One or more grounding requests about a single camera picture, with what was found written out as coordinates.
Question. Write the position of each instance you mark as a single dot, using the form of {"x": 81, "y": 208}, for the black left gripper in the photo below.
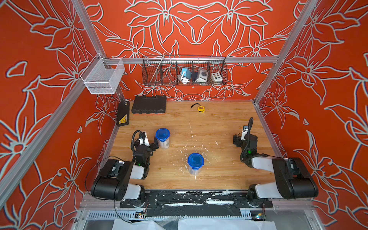
{"x": 152, "y": 147}

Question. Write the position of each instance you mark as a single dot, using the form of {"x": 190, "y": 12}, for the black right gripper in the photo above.
{"x": 238, "y": 139}

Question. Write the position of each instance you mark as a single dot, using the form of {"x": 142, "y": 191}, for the clear plastic container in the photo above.
{"x": 195, "y": 167}
{"x": 164, "y": 145}

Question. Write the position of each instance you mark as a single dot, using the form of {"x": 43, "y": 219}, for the blue container lid front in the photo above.
{"x": 162, "y": 134}

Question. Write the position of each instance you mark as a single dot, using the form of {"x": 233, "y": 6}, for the blue container lid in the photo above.
{"x": 195, "y": 157}
{"x": 162, "y": 134}

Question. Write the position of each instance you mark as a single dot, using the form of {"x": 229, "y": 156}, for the blue container lid back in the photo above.
{"x": 195, "y": 157}

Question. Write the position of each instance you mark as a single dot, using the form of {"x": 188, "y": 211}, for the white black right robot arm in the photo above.
{"x": 292, "y": 179}

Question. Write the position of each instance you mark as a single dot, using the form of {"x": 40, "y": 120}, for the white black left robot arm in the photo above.
{"x": 113, "y": 180}

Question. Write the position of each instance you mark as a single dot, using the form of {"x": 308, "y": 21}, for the black tool case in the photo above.
{"x": 149, "y": 104}

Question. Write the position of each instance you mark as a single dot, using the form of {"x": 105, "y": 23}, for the black box yellow label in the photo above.
{"x": 123, "y": 112}

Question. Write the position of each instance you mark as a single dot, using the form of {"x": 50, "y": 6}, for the yellow tape measure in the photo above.
{"x": 200, "y": 108}

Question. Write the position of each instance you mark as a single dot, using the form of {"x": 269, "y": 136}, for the white button box in basket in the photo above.
{"x": 216, "y": 78}

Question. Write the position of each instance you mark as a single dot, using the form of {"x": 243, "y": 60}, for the grey white device in basket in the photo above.
{"x": 201, "y": 76}

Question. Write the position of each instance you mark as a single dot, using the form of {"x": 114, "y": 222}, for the blue white device in basket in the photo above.
{"x": 185, "y": 76}

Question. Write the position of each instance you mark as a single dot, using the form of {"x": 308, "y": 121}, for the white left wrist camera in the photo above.
{"x": 143, "y": 139}

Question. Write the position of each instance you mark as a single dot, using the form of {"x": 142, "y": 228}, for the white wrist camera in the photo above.
{"x": 245, "y": 133}
{"x": 143, "y": 139}

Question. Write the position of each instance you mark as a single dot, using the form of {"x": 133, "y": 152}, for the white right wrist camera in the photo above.
{"x": 245, "y": 133}

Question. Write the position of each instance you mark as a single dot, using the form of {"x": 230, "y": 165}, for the black wire wall basket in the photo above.
{"x": 163, "y": 69}

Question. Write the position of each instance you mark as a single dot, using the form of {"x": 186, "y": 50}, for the white wire basket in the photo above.
{"x": 103, "y": 77}

